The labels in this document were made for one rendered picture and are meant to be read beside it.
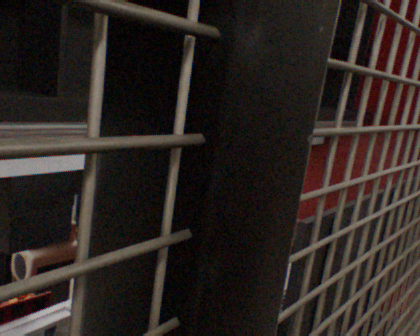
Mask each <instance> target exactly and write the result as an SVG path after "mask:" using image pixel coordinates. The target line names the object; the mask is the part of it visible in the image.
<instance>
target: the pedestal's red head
mask: <svg viewBox="0 0 420 336"><path fill-rule="evenodd" d="M28 296H31V297H30V298H27V299H22V300H19V301H16V302H13V303H10V304H9V300H8V301H6V302H4V303H1V304H0V327H1V326H3V325H5V324H7V323H11V322H14V321H16V320H18V319H20V318H25V317H26V316H29V315H31V314H33V313H38V312H39V311H42V310H44V309H47V308H50V298H51V291H50V292H47V293H44V294H39V295H34V294H33V293H30V294H28ZM1 305H2V306H1Z"/></svg>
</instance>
